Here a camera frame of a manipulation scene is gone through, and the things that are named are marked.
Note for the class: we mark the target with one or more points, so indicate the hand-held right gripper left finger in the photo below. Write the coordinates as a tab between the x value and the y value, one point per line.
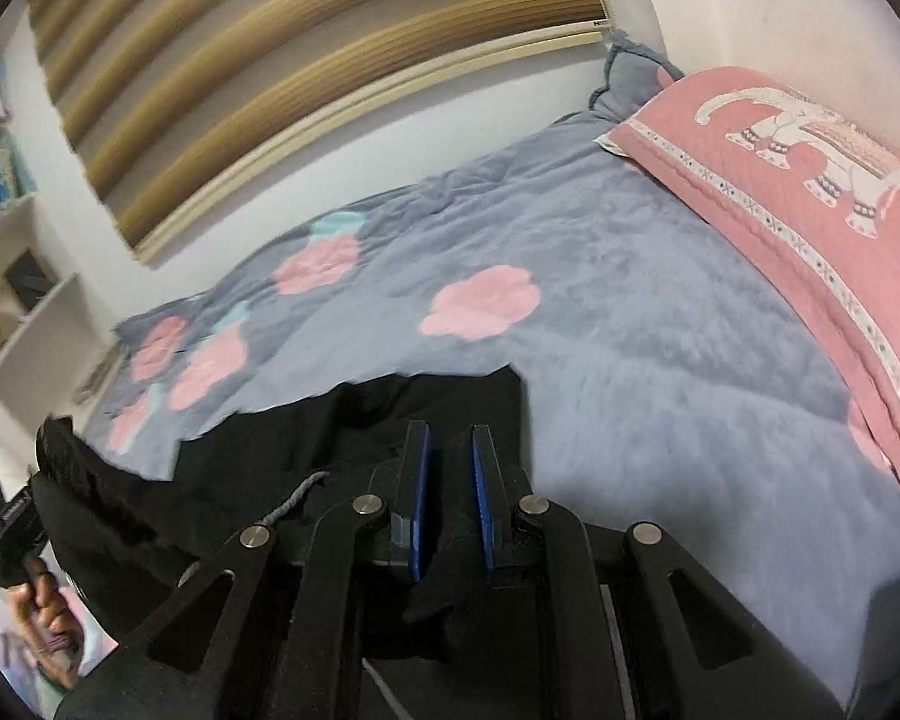
422	495

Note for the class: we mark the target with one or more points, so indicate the black hooded jacket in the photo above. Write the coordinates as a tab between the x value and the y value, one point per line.
270	450

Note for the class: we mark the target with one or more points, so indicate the striped brown window blind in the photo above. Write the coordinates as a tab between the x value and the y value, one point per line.
270	75

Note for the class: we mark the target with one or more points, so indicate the person's left hand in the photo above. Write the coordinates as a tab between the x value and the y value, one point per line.
49	619

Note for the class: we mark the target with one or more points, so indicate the grey floral blanket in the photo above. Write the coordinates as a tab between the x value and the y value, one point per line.
645	315

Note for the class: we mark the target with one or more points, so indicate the grey pillow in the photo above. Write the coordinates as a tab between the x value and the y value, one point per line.
634	75

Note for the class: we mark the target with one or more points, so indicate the black picture frame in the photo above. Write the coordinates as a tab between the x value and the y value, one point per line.
28	281

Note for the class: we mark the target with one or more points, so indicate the white wall shelf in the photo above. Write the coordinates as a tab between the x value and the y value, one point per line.
45	330

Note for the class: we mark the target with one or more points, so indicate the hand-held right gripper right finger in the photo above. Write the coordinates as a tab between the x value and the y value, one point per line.
484	495

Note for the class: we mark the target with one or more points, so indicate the pink elephant pillow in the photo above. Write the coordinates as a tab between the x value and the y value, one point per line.
720	157

